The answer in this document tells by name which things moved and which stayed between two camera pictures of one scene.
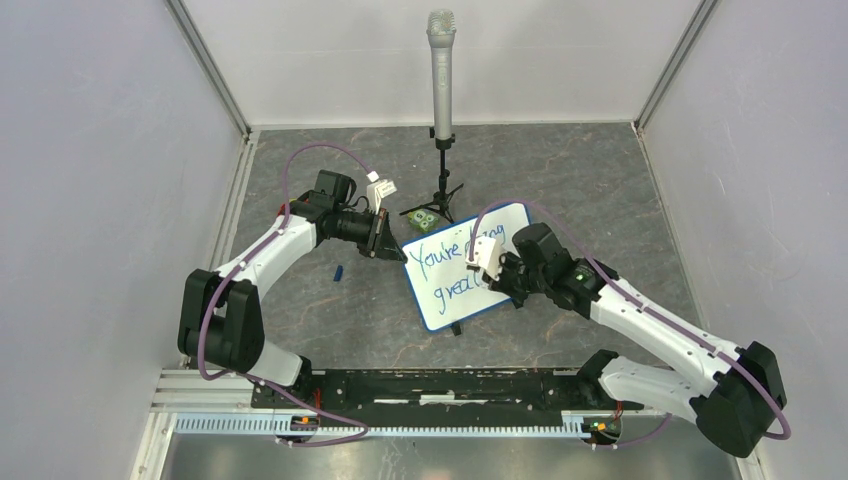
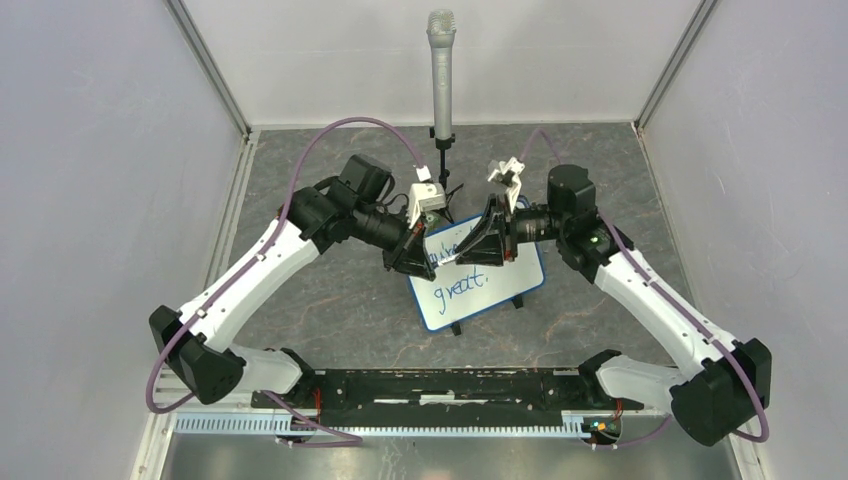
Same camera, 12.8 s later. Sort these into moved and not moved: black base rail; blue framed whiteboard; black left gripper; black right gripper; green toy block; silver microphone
Moved: black left gripper; black right gripper
Not moved: silver microphone; black base rail; green toy block; blue framed whiteboard
